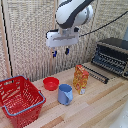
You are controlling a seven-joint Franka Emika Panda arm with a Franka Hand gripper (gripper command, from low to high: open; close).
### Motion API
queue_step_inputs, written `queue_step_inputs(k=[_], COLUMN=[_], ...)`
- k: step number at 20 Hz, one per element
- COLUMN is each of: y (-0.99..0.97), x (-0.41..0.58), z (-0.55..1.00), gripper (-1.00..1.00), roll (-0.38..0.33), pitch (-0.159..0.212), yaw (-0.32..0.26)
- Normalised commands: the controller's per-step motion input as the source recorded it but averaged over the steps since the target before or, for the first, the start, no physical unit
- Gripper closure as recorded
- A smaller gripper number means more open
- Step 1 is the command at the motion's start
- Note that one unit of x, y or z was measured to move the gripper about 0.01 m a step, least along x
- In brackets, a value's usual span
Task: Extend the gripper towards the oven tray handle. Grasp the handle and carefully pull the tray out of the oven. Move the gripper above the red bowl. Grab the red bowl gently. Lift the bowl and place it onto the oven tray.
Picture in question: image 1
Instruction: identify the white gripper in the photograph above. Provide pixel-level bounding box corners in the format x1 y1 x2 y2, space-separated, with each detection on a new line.
45 28 81 58

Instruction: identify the red plastic bowl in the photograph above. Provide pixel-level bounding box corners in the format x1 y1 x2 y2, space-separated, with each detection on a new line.
42 76 60 92

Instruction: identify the metal wire oven tray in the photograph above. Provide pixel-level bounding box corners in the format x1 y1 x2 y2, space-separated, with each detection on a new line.
92 49 128 73

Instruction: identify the black oven door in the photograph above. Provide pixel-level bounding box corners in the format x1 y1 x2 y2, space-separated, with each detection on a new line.
80 64 110 85

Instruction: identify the black toaster oven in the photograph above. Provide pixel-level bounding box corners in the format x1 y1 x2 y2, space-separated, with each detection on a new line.
90 37 128 80

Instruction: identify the wicker folding screen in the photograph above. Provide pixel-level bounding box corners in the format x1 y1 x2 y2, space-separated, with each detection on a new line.
0 0 128 83

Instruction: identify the orange snack bag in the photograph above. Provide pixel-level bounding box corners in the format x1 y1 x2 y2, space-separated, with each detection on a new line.
72 64 90 96

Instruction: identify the blue mug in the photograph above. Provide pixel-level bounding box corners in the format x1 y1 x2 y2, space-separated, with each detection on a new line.
57 83 74 106

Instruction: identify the red plastic shopping basket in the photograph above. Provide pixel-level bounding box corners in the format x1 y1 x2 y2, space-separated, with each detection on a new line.
0 75 47 128

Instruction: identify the black cable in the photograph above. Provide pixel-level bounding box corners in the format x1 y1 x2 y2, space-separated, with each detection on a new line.
79 10 128 38

